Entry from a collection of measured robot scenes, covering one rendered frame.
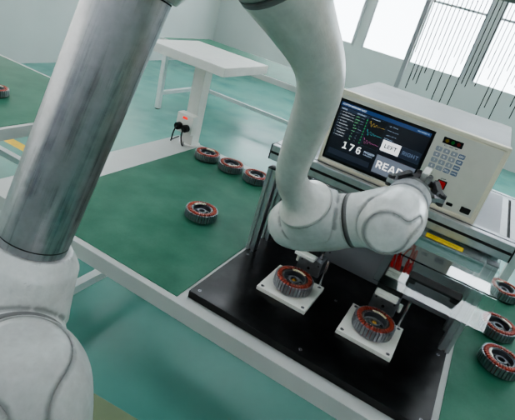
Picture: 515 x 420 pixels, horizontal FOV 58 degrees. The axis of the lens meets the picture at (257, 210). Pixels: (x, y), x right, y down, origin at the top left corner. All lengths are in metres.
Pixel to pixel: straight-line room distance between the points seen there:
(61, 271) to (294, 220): 0.39
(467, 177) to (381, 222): 0.52
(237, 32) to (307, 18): 8.15
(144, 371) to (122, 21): 1.65
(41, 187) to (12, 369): 0.22
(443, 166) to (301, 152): 0.62
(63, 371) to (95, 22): 0.39
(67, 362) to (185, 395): 1.46
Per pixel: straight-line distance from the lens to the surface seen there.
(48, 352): 0.57
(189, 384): 2.05
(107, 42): 0.60
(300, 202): 0.79
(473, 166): 1.24
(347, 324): 1.28
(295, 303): 1.27
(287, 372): 1.14
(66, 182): 0.64
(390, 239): 0.76
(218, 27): 8.87
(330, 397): 1.13
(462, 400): 1.31
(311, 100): 0.60
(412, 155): 1.25
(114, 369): 2.06
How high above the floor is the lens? 1.52
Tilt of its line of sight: 26 degrees down
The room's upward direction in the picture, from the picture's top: 16 degrees clockwise
